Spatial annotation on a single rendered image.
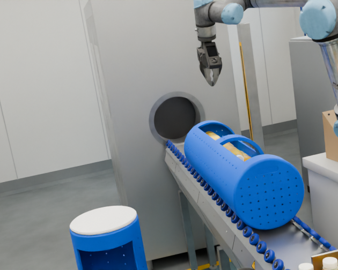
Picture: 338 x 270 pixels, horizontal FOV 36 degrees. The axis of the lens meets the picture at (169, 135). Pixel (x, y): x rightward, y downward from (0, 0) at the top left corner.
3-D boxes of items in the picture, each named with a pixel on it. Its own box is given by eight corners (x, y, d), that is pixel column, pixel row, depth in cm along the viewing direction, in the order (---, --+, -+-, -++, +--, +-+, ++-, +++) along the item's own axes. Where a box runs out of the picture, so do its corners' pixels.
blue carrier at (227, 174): (237, 166, 285) (232, 116, 279) (307, 223, 201) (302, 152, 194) (186, 175, 280) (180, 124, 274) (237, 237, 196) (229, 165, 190)
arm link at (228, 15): (248, -5, 188) (223, -7, 195) (230, 9, 182) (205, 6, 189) (250, 15, 192) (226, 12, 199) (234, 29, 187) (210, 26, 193)
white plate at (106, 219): (61, 219, 221) (62, 222, 221) (81, 239, 196) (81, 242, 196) (122, 200, 232) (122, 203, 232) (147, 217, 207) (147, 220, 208)
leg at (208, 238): (215, 265, 377) (204, 184, 364) (218, 269, 372) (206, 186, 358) (208, 267, 376) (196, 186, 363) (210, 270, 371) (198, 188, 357)
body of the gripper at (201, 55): (215, 57, 211) (212, 29, 205) (221, 65, 204) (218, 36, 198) (197, 61, 211) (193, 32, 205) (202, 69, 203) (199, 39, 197)
